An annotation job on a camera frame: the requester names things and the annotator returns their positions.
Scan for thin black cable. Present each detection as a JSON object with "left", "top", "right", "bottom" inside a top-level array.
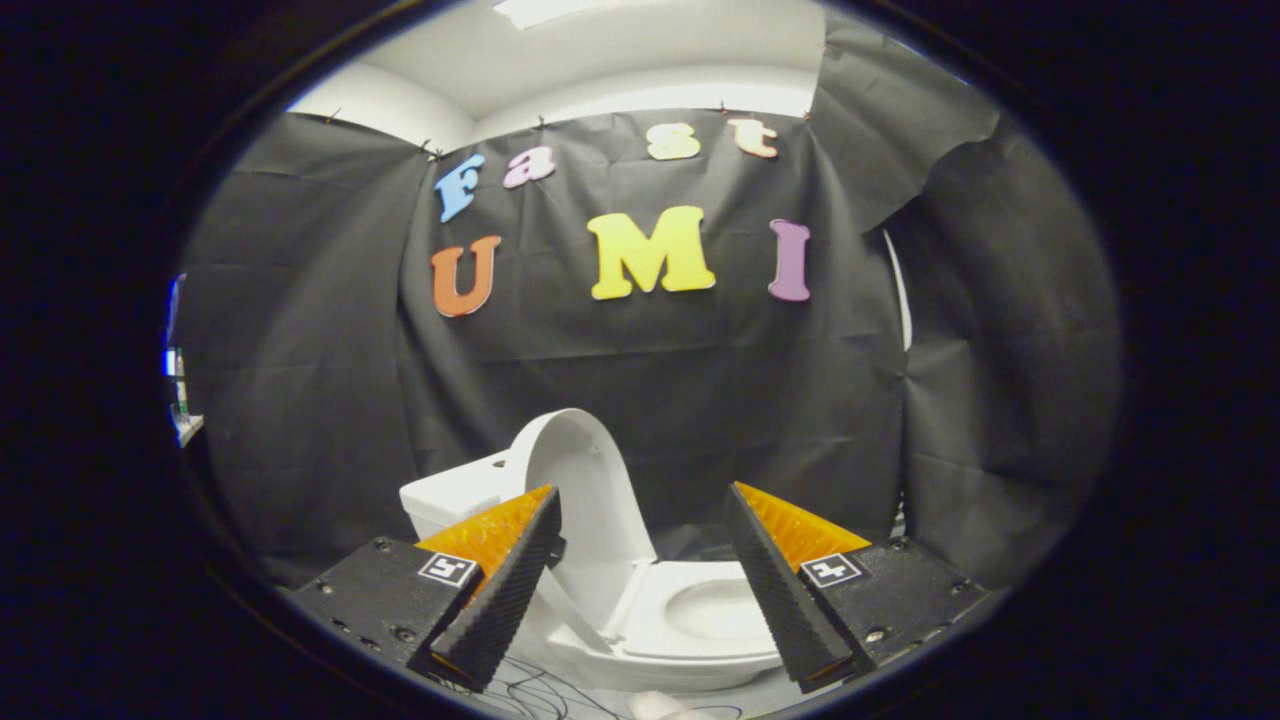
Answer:
[{"left": 438, "top": 655, "right": 626, "bottom": 720}]

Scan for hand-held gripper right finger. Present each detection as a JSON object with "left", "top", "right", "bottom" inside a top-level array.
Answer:
[{"left": 721, "top": 481, "right": 991, "bottom": 695}]

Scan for black backdrop cloth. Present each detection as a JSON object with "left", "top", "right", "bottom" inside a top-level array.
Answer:
[{"left": 174, "top": 8, "right": 1122, "bottom": 593}]

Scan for white toilet bowl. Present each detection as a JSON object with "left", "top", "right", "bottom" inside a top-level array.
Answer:
[{"left": 543, "top": 600, "right": 788, "bottom": 694}]

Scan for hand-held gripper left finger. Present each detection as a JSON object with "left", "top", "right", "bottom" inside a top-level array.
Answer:
[{"left": 289, "top": 485, "right": 564, "bottom": 694}]

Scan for cluttered shelf items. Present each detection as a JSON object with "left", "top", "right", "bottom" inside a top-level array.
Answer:
[{"left": 164, "top": 273, "right": 207, "bottom": 448}]

